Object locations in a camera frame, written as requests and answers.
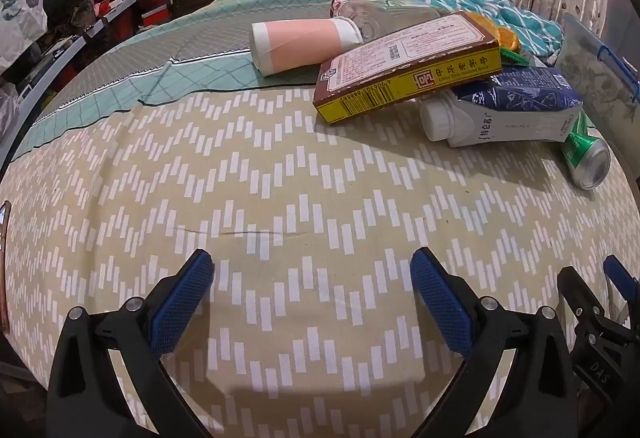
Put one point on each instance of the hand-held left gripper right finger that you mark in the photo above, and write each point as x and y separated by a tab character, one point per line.
442	303

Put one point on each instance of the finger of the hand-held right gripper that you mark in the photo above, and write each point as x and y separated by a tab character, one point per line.
619	275
582	303

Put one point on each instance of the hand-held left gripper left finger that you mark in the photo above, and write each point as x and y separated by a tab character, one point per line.
182	303

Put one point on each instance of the green drink can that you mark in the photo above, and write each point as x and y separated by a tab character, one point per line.
585	152

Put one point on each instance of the blue white milk carton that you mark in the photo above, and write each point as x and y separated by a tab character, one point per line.
510	112

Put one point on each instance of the yellow brown cardboard box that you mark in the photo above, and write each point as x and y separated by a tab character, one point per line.
400	67

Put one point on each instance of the green snack packet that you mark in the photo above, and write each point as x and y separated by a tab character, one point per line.
512	56

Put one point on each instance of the orange snack packet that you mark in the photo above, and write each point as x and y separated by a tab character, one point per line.
507	37

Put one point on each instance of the pink white paper cup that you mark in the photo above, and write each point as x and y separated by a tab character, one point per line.
300	45

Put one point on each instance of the clear plastic bottle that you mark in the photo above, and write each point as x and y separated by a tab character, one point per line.
400	15

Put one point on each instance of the clear storage box blue clasp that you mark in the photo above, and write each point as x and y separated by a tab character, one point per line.
590	67

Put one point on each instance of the white floral printed cloth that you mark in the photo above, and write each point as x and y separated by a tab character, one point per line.
20	2

